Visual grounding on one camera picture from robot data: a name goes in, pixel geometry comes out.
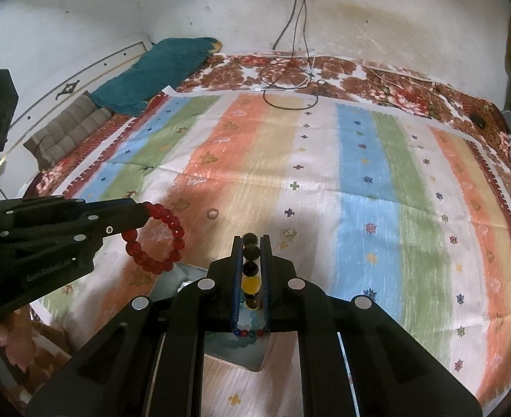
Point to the teal pillow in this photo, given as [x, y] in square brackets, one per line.
[151, 74]

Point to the grey brown folded cushion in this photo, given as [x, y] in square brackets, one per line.
[64, 130]

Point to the floral red blanket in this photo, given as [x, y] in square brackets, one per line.
[346, 69]

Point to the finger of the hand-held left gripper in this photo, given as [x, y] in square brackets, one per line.
[120, 215]

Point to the metal tin box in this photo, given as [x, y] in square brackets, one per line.
[238, 356]

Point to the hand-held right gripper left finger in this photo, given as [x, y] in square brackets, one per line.
[236, 278]

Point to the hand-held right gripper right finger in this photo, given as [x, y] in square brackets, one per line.
[265, 278]

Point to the small black object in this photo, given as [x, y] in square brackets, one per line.
[479, 120]

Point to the striped colourful mat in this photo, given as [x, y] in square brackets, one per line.
[325, 182]

